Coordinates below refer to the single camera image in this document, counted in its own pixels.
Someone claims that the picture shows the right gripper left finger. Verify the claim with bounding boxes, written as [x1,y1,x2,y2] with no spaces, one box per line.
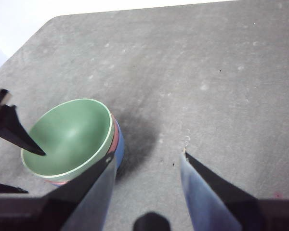
[38,152,117,231]

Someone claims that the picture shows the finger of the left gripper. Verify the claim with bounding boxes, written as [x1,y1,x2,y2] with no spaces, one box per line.
[0,181,29,194]
[0,104,46,156]

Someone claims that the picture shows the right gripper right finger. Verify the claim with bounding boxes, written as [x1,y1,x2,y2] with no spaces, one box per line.
[180,151,264,231]

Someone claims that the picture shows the green ribbed bowl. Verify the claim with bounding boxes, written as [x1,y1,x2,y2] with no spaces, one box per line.
[21,98,115,182]

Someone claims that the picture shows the red ribbed bowl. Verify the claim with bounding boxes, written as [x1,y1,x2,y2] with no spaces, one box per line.
[43,114,118,186]

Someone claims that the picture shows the blue ribbed bowl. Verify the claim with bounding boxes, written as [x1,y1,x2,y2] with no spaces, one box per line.
[52,122,125,188]

